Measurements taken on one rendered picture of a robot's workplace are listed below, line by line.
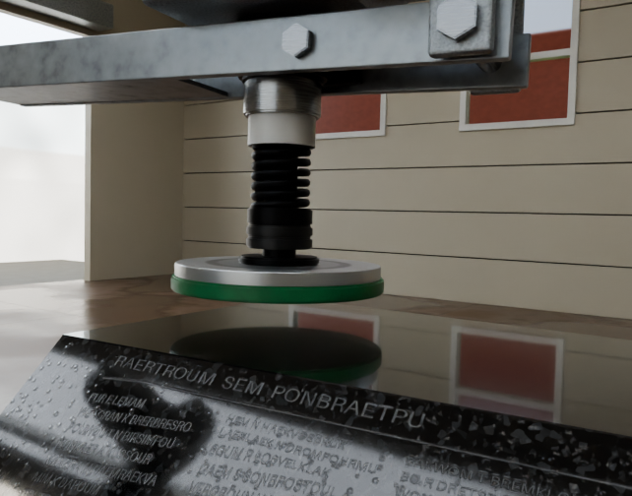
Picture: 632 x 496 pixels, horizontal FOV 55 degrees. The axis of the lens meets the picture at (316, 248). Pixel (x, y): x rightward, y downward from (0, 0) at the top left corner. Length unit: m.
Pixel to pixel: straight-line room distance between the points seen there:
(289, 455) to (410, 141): 6.93
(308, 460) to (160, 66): 0.43
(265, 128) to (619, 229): 6.07
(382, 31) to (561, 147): 6.20
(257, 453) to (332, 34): 0.36
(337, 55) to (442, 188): 6.51
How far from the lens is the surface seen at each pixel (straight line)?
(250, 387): 0.43
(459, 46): 0.51
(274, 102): 0.61
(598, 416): 0.39
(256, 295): 0.54
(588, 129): 6.69
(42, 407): 0.53
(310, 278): 0.54
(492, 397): 0.40
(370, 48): 0.55
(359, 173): 7.54
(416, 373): 0.44
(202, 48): 0.64
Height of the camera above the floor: 0.91
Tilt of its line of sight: 3 degrees down
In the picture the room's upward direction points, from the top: 1 degrees clockwise
